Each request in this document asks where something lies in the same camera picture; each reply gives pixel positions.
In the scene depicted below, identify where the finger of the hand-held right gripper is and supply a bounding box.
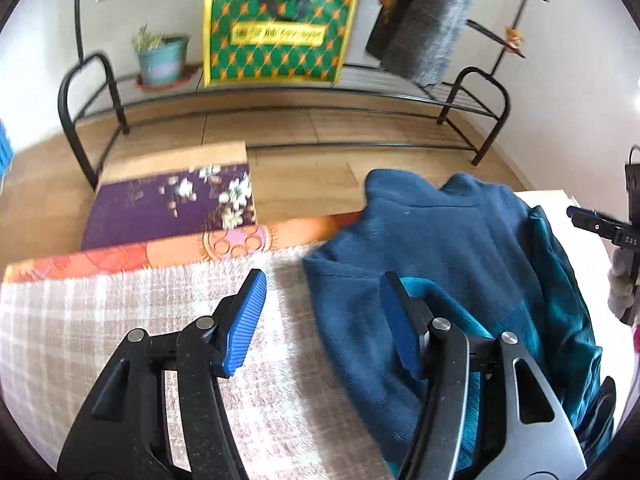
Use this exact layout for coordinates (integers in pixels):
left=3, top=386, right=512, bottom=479
left=566, top=205, right=625, bottom=247

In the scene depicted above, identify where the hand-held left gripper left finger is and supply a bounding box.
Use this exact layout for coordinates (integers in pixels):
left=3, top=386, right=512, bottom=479
left=56, top=268, right=268, bottom=480

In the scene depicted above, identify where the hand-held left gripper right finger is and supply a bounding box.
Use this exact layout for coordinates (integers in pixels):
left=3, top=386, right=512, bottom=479
left=379, top=271, right=587, bottom=480

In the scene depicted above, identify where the blue plaid fleece jacket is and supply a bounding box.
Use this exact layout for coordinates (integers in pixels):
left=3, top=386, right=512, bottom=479
left=302, top=169, right=618, bottom=480

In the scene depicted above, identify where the black metal clothes rack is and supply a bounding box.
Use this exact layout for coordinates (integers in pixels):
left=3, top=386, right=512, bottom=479
left=57, top=0, right=551, bottom=191

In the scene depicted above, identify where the person's right hand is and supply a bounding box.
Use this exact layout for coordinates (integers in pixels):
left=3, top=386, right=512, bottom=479
left=607, top=246, right=640, bottom=325

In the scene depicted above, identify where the orange patterned sheet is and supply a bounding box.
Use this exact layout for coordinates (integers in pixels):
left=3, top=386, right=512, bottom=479
left=5, top=212, right=363, bottom=283

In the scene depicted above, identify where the pink checked blanket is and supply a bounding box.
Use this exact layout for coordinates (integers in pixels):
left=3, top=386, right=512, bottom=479
left=0, top=189, right=628, bottom=480

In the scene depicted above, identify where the purple floral cushion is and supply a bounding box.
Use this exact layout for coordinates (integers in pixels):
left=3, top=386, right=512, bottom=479
left=80, top=142, right=258, bottom=251

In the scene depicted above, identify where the brown teddy bear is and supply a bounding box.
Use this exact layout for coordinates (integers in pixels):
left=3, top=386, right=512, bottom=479
left=504, top=27, right=526, bottom=56

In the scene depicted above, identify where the grey plaid coat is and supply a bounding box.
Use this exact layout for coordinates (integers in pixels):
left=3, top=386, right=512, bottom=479
left=365, top=0, right=483, bottom=86

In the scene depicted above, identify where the potted plant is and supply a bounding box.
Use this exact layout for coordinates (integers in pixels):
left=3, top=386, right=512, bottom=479
left=131, top=24, right=192, bottom=92

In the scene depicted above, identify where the green yellow gift bag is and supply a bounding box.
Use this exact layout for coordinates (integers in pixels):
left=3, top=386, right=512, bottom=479
left=201, top=0, right=361, bottom=88

